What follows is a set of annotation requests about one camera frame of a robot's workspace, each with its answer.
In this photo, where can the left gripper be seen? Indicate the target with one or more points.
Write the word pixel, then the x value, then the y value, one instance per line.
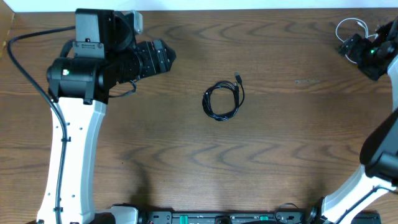
pixel 165 65

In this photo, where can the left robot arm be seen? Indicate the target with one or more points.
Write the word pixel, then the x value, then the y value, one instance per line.
pixel 103 54

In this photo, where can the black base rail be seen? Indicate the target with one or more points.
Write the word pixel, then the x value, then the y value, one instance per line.
pixel 169 216

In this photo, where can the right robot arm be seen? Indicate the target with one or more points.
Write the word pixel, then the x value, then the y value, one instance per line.
pixel 377 172

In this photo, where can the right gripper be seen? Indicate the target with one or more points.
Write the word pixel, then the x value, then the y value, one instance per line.
pixel 357 53

